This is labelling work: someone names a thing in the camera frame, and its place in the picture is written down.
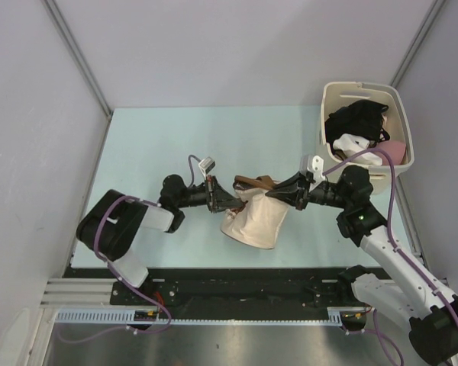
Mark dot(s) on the aluminium frame post right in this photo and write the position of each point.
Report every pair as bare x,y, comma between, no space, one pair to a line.
427,24

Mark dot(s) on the grey slotted cable duct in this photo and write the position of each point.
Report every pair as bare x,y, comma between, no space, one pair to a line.
302,316

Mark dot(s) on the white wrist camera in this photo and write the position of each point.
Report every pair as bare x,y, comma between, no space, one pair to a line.
312,168
206,165

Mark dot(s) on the white garment in basket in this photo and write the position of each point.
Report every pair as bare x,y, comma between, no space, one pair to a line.
350,145

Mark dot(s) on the aluminium frame post left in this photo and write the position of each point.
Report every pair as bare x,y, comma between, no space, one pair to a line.
71,44

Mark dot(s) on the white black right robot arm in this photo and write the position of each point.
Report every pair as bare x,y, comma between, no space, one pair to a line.
420,304

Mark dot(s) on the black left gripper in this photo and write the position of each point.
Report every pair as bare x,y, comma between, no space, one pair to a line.
220,200

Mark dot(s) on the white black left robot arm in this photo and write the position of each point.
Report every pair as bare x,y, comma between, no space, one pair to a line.
110,227

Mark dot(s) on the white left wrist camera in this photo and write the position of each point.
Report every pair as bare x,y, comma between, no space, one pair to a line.
206,165

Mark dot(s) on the cream plastic laundry basket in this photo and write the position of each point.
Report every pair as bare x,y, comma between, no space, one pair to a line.
341,94

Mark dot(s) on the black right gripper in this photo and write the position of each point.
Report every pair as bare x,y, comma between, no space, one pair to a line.
294,191

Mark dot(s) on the aluminium frame post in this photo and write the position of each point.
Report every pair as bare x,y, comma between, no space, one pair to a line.
71,44
427,24

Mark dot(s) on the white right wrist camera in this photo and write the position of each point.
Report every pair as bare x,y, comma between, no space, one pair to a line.
312,168

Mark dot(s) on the black garment in basket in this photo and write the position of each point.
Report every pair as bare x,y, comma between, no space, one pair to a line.
361,118

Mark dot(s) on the pink bra cup in basket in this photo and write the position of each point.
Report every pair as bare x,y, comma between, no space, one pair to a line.
394,149

